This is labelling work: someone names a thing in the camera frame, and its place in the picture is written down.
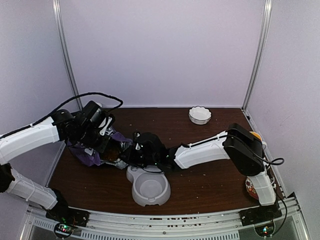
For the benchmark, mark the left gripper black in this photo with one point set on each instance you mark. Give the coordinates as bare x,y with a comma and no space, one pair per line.
101,147

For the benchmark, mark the red floral plate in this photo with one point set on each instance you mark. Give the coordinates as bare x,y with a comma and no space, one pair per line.
251,189

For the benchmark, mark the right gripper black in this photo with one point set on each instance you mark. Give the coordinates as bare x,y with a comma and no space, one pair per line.
129,158

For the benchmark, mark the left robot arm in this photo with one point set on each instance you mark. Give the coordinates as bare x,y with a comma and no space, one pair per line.
86,128

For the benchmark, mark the purple puppy food bag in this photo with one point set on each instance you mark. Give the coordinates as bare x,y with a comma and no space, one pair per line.
89,157

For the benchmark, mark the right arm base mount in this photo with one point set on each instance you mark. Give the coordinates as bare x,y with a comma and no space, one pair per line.
262,218

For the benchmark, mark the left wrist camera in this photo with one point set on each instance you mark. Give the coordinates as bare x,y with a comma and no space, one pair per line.
106,126

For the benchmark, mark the aluminium frame post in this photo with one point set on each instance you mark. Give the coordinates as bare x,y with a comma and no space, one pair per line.
264,30
56,4

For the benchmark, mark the right aluminium frame post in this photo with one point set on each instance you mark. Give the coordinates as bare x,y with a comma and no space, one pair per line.
264,30

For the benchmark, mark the white scalloped bowl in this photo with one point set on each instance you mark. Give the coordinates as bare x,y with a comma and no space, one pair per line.
199,115

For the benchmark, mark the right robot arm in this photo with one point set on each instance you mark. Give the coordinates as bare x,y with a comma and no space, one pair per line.
237,144

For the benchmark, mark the left aluminium frame post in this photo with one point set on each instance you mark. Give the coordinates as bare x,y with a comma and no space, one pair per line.
56,4

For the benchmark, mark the grey double pet bowl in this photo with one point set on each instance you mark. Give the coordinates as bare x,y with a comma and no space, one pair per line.
149,185

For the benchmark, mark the aluminium front rail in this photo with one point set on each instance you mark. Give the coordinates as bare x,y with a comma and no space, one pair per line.
223,225

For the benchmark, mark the patterned mug yellow inside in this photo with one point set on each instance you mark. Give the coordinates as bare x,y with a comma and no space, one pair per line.
264,144

